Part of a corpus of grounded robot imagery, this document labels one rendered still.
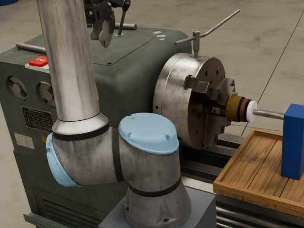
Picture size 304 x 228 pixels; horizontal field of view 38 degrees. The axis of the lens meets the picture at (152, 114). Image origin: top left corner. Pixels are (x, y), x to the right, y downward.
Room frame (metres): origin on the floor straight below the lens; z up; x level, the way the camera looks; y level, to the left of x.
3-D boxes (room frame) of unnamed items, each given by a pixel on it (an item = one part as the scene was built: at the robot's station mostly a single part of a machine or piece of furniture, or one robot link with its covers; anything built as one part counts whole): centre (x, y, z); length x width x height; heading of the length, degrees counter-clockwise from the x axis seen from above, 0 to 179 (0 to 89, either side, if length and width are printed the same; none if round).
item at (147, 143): (0.77, 0.02, 1.27); 0.13 x 0.12 x 0.14; 89
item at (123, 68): (1.53, 0.19, 1.06); 0.59 x 0.48 x 0.39; 56
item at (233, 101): (1.23, -0.27, 1.08); 0.09 x 0.09 x 0.09; 56
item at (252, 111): (1.17, -0.36, 1.08); 0.13 x 0.07 x 0.07; 56
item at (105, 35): (1.33, 0.12, 1.34); 0.06 x 0.03 x 0.09; 146
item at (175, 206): (0.77, 0.01, 1.15); 0.15 x 0.15 x 0.10
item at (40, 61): (1.38, 0.35, 1.26); 0.06 x 0.06 x 0.02; 56
